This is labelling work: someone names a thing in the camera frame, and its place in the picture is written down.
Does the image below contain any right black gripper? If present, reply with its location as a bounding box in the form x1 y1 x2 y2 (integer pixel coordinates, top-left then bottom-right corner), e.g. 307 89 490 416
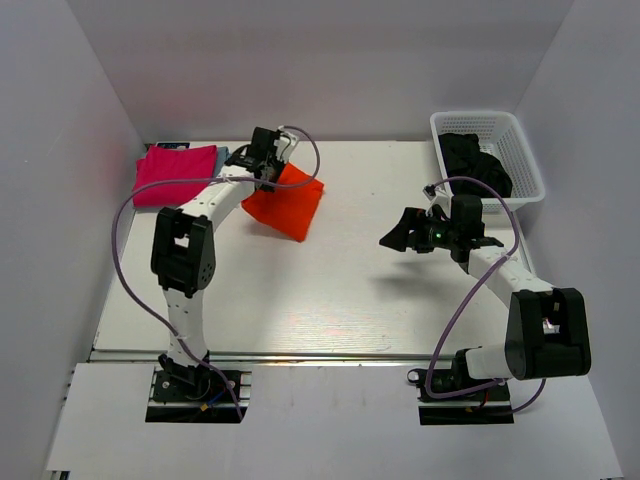
380 207 460 253

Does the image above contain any orange t shirt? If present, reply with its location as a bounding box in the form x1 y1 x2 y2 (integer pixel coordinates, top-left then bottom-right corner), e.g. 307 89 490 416
241 164 324 242

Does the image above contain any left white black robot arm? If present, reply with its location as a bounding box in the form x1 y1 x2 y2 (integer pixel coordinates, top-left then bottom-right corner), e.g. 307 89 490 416
151 127 299 399

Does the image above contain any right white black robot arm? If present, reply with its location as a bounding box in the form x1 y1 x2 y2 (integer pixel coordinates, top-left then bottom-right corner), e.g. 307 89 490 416
379 195 592 400

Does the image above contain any folded grey blue t shirt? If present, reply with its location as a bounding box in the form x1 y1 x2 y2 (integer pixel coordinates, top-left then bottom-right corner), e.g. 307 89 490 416
216 146 232 166

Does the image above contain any folded pink t shirt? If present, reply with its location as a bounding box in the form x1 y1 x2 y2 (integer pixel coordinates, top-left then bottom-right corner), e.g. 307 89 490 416
133 145 217 209

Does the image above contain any dark blue label plate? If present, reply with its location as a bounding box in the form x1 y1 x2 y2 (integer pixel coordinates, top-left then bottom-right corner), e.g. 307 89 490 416
155 142 190 150

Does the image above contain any black t shirt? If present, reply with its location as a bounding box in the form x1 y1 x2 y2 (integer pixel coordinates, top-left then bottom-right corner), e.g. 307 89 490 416
438 133 513 198

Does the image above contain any white plastic basket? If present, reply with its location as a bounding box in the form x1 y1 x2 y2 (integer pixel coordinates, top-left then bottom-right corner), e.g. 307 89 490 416
430 111 545 211

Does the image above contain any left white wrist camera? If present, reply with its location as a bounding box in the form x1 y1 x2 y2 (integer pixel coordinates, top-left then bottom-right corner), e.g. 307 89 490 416
277 125 302 158

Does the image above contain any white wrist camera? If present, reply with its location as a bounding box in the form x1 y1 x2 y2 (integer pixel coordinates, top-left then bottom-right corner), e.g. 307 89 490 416
277 125 302 158
423 185 449 213

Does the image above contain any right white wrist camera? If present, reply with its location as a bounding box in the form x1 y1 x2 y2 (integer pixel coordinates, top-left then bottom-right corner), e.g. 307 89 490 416
423 185 449 213

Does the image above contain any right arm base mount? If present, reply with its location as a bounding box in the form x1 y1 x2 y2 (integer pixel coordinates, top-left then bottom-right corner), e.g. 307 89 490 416
406 355 514 426

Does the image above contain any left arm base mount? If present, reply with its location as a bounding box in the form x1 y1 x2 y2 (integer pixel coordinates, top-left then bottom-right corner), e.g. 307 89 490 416
145 354 252 424

